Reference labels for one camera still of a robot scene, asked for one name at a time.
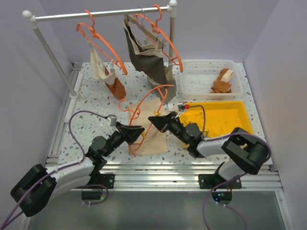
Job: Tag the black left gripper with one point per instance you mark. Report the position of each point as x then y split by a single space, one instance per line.
125 131

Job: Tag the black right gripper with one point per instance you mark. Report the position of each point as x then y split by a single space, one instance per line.
163 123

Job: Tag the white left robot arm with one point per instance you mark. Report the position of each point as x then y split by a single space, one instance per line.
41 184

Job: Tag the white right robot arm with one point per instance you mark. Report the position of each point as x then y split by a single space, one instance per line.
247 152

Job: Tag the orange hanging underwear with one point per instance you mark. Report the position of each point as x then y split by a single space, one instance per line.
114 85

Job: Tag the grey hanging underwear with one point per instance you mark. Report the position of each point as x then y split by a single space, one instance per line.
149 59

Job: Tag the brown and cream underwear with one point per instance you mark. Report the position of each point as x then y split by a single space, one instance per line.
221 84

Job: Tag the beige hanging underwear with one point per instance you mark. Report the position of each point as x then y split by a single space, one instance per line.
99 70

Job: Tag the wooden clip hanger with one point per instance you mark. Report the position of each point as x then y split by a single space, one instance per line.
150 30

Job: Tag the orange hanger with clothes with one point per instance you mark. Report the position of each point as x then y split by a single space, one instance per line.
97 41

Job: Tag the pile of cream clothespins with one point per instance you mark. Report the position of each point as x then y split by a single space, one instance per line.
206 127

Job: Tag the white plastic basket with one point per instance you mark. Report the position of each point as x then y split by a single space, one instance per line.
197 79

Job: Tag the yellow plastic tray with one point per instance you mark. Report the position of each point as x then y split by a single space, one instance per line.
225 116

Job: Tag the white metal clothes rack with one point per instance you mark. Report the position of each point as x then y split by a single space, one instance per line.
73 90

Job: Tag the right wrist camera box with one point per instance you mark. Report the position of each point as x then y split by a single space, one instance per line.
182 107

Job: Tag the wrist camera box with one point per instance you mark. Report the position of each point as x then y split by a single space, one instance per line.
112 120
182 107

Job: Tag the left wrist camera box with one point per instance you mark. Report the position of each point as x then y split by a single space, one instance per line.
112 120

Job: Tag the aluminium rail frame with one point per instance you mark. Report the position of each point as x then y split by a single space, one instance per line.
174 170

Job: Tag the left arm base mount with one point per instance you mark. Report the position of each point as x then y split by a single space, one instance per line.
96 187

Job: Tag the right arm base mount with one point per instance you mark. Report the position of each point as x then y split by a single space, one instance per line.
221 183

